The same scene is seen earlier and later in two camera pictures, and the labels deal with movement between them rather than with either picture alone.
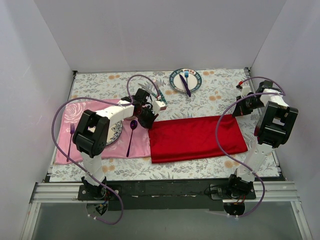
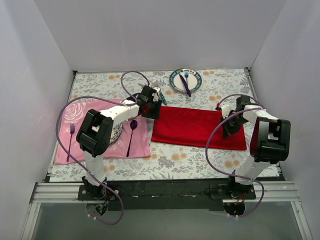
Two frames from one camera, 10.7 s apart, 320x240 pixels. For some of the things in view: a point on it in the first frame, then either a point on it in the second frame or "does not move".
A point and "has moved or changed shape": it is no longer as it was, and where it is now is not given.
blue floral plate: x=114 y=132 does not move
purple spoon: x=133 y=124 does not move
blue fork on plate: x=186 y=75 does not move
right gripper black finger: x=241 y=109 to x=231 y=127
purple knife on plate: x=186 y=86 does not move
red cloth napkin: x=186 y=138 has moved or changed shape
